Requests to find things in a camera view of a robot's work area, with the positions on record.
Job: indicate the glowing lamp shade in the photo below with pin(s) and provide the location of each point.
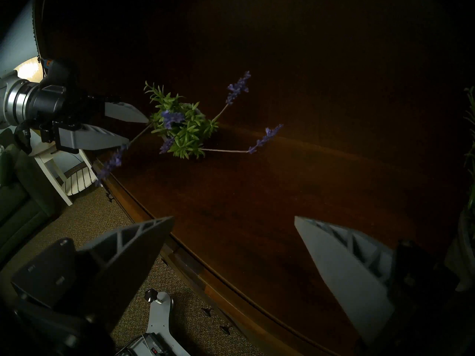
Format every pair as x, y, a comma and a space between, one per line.
29, 69

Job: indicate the fake lavender plant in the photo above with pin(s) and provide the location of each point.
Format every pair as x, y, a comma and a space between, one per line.
471, 144
185, 131

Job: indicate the black power strip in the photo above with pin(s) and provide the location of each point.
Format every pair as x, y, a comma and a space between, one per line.
150, 348

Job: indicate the right gripper gray left finger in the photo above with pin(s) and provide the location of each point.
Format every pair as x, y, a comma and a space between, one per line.
111, 270

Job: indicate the green sofa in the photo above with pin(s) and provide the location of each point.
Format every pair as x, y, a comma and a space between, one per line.
18, 203

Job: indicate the gray robot base plate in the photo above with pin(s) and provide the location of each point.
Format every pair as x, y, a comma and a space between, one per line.
161, 322

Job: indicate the dark wooden bookshelf cabinet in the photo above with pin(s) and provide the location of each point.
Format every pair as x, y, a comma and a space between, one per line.
297, 192

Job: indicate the black star knob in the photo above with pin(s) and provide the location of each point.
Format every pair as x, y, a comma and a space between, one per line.
151, 296

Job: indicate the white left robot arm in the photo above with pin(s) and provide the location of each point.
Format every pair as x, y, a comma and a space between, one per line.
16, 99

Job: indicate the right gripper gray right finger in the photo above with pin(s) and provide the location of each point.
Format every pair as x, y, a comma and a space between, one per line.
352, 277

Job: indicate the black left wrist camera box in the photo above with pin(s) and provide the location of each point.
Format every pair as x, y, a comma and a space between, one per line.
61, 75

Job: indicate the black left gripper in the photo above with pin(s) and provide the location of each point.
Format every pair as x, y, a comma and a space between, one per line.
55, 106

